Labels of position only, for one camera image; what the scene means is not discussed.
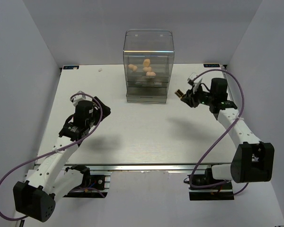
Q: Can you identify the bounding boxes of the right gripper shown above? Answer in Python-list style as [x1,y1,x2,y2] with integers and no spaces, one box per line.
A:
[180,84,214,108]

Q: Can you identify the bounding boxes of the gold lipstick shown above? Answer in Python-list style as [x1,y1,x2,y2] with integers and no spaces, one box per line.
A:
[175,89,184,99]

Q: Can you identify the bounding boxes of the beige gourd sponge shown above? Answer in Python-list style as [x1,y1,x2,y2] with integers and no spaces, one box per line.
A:
[128,64,138,72]

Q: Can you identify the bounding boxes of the orange teardrop sponge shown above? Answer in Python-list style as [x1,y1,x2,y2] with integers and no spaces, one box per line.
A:
[143,59,151,67]

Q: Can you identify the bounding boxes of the clear acrylic drawer organizer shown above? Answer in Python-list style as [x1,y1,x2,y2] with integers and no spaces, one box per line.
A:
[123,29,175,104]

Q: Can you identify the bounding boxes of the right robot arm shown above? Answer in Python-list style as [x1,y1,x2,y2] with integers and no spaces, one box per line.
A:
[179,78,275,189]

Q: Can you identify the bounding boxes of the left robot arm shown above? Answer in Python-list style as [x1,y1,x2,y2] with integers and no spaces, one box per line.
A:
[13,93,111,222]

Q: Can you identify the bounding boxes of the blue label right corner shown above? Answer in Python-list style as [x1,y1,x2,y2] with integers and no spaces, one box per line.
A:
[203,63,220,68]

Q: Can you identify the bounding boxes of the blue label corner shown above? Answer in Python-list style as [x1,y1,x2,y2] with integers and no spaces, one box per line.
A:
[63,65,79,70]
[203,63,220,68]

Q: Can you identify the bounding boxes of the blue label left corner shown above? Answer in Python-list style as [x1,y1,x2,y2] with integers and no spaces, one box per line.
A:
[63,65,79,70]

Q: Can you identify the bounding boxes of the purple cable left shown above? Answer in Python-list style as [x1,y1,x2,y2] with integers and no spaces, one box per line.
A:
[0,93,107,222]

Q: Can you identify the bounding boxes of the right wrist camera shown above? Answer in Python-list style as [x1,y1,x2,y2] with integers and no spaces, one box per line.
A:
[187,72,202,89]

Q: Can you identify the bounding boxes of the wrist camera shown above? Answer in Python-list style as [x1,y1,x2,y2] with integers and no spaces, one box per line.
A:
[70,91,86,107]
[187,72,202,89]

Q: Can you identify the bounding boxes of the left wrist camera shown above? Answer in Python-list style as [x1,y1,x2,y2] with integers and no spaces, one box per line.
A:
[70,91,86,107]

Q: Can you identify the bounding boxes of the aluminium rail frame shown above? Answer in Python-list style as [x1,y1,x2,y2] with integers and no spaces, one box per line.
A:
[38,64,236,170]

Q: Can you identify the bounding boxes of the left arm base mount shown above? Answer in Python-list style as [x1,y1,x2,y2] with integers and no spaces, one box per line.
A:
[64,171,111,199]

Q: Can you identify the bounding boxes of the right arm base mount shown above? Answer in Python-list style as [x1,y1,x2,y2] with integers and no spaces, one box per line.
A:
[183,174,234,201]

